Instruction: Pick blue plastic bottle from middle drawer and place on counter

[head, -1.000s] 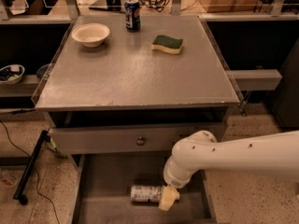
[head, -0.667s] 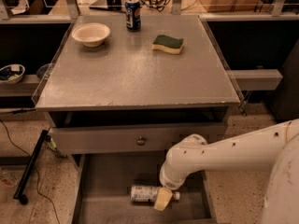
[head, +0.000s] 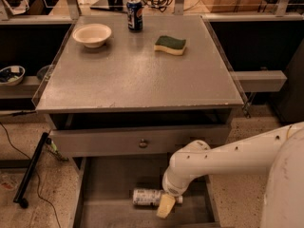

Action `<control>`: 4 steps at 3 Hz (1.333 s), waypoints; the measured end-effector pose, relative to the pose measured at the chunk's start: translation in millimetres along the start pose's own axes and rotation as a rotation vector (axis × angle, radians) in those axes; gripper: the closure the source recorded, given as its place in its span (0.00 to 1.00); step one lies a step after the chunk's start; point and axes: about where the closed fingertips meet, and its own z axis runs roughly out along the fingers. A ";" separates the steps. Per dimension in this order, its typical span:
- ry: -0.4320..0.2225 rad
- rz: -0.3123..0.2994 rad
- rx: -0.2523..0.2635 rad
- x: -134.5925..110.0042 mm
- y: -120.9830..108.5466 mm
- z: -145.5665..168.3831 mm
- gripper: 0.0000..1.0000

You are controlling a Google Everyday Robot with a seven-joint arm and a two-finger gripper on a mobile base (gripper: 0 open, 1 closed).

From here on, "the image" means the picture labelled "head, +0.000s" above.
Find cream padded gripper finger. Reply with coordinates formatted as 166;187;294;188
157;194;176;219

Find clear plastic bottle white label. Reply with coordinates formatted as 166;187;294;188
132;187;184;207

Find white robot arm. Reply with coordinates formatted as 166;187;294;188
157;122;304;228

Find open grey middle drawer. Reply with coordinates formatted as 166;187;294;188
71;154;220;228

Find grey top drawer with knob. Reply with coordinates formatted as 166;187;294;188
50;125;231;158

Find grey drawer cabinet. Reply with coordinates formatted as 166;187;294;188
31;14;249;228

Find black bar on floor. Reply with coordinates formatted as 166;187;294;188
13;132;48;209

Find green yellow sponge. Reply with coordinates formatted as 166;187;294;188
154;35;186;56

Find white paper bowl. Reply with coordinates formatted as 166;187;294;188
72;24;112;48

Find blue soda can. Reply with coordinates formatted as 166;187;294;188
126;0;143;32

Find white bowl with items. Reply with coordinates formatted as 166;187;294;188
0;66;26;86

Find black floor cable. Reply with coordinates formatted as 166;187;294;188
0;121;62;228

